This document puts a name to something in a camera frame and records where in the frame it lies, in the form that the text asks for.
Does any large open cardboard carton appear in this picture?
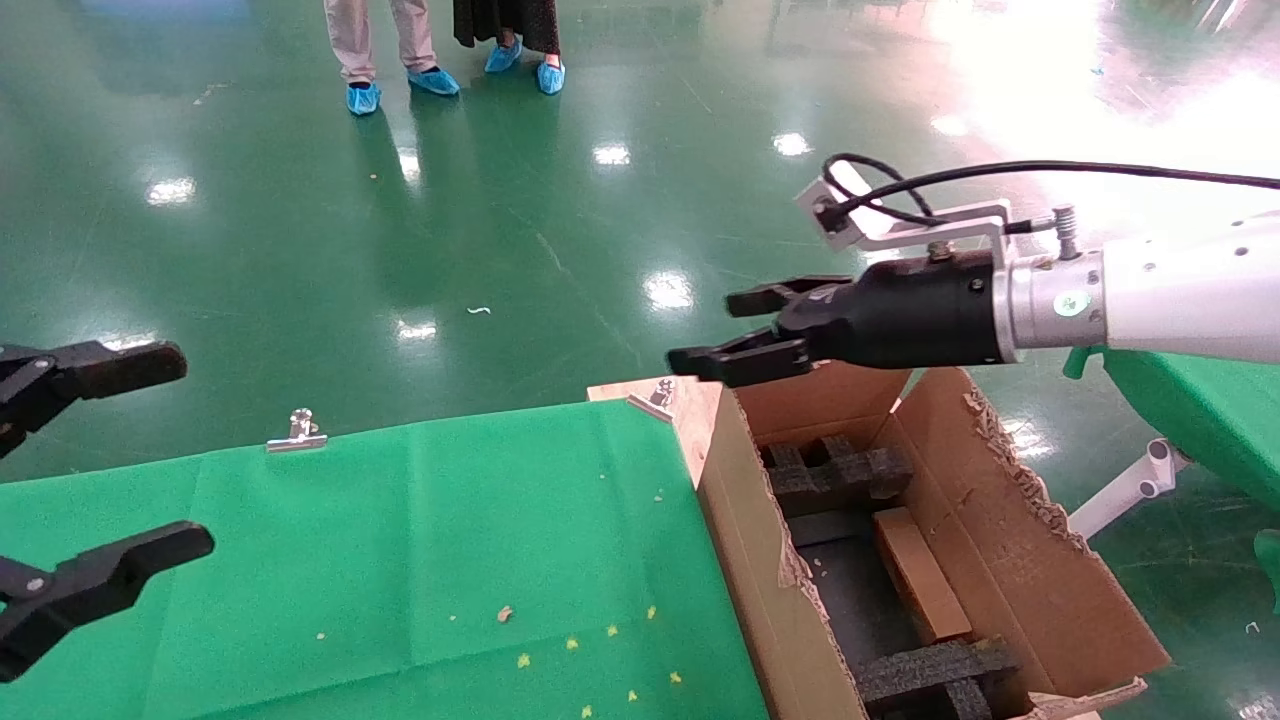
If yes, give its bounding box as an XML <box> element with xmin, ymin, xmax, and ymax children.
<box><xmin>695</xmin><ymin>360</ymin><xmax>1171</xmax><ymax>720</ymax></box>

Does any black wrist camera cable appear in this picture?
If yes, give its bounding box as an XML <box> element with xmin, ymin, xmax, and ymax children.
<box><xmin>820</xmin><ymin>153</ymin><xmax>1280</xmax><ymax>236</ymax></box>

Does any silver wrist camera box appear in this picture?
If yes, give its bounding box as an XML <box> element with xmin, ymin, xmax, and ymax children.
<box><xmin>795</xmin><ymin>160</ymin><xmax>881</xmax><ymax>251</ymax></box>

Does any person in beige trousers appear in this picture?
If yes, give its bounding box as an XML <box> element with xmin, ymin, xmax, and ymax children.
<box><xmin>320</xmin><ymin>0</ymin><xmax>461</xmax><ymax>117</ymax></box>

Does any small brown cardboard box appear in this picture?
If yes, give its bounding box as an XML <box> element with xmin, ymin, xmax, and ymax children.
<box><xmin>873</xmin><ymin>506</ymin><xmax>973</xmax><ymax>646</ymax></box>

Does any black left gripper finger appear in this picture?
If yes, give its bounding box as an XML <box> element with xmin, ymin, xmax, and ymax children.
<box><xmin>0</xmin><ymin>520</ymin><xmax>216</xmax><ymax>685</ymax></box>
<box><xmin>0</xmin><ymin>340</ymin><xmax>188</xmax><ymax>461</ymax></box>

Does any silver binder clip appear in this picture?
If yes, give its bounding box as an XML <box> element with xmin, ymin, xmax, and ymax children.
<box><xmin>625</xmin><ymin>378</ymin><xmax>676</xmax><ymax>423</ymax></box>
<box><xmin>265</xmin><ymin>408</ymin><xmax>329</xmax><ymax>454</ymax></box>

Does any person in black skirt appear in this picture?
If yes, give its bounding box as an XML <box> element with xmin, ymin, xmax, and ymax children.
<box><xmin>452</xmin><ymin>0</ymin><xmax>567</xmax><ymax>97</ymax></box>

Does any silver camera mount bracket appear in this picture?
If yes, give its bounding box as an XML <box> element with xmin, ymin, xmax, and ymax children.
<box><xmin>855</xmin><ymin>198</ymin><xmax>1016</xmax><ymax>263</ymax></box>

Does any white table leg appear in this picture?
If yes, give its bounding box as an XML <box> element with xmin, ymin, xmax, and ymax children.
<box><xmin>1065</xmin><ymin>438</ymin><xmax>1191</xmax><ymax>541</ymax></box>

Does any black foam carton liner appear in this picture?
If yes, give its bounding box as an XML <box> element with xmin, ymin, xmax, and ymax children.
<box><xmin>790</xmin><ymin>510</ymin><xmax>931</xmax><ymax>671</ymax></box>

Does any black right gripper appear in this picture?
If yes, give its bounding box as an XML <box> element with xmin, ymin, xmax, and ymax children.
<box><xmin>667</xmin><ymin>250</ymin><xmax>1001</xmax><ymax>389</ymax></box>

